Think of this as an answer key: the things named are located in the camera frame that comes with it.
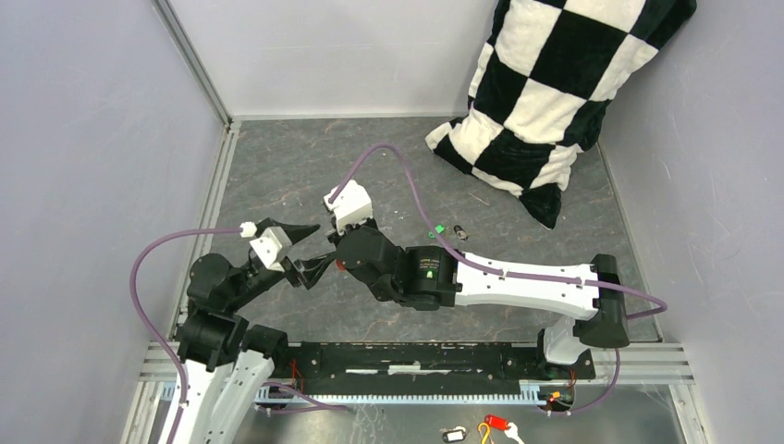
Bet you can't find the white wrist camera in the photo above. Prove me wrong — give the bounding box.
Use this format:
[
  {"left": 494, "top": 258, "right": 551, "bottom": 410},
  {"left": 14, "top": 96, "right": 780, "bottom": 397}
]
[
  {"left": 239, "top": 218, "right": 293, "bottom": 272},
  {"left": 323, "top": 179, "right": 374, "bottom": 236}
]

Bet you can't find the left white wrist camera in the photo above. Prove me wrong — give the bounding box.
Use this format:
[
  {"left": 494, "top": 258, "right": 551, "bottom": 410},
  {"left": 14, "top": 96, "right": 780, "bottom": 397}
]
[{"left": 239, "top": 218, "right": 293, "bottom": 272}]

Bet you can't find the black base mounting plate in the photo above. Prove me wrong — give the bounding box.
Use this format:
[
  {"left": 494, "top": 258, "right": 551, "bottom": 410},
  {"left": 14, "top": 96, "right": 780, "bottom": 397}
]
[{"left": 271, "top": 342, "right": 596, "bottom": 397}]

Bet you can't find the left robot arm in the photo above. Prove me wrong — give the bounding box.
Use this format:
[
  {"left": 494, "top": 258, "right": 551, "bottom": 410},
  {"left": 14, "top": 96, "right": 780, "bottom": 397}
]
[{"left": 160, "top": 218, "right": 334, "bottom": 443}]

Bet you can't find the white slotted cable duct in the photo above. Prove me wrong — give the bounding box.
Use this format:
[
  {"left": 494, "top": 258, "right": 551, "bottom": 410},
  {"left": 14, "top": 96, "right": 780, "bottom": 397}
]
[{"left": 253, "top": 385, "right": 545, "bottom": 407}]

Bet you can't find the green key tag with key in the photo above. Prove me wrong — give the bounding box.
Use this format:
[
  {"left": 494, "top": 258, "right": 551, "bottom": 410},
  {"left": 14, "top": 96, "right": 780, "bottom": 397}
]
[{"left": 428, "top": 225, "right": 446, "bottom": 239}]

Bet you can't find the black key tag with key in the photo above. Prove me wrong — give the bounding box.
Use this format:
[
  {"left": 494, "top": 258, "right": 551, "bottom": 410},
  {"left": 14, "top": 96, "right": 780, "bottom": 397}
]
[{"left": 453, "top": 225, "right": 469, "bottom": 241}]

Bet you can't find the red key tag bottom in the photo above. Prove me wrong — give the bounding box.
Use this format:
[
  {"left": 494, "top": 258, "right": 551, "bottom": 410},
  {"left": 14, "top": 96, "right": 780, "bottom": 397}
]
[{"left": 484, "top": 414, "right": 510, "bottom": 431}]

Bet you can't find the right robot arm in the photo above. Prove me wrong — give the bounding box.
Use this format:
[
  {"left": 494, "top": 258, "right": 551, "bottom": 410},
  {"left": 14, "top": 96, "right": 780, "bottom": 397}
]
[{"left": 329, "top": 224, "right": 630, "bottom": 377}]

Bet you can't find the yellow carabiner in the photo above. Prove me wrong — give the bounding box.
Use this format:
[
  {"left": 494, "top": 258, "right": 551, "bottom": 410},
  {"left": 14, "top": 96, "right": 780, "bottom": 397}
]
[{"left": 477, "top": 422, "right": 494, "bottom": 444}]

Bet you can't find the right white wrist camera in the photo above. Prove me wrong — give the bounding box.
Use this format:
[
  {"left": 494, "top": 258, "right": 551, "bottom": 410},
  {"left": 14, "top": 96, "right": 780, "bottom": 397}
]
[{"left": 323, "top": 179, "right": 374, "bottom": 236}]

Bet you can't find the black white checkered blanket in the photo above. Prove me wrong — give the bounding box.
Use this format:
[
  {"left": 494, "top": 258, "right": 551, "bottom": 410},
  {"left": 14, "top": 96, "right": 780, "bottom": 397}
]
[{"left": 425, "top": 0, "right": 697, "bottom": 229}]

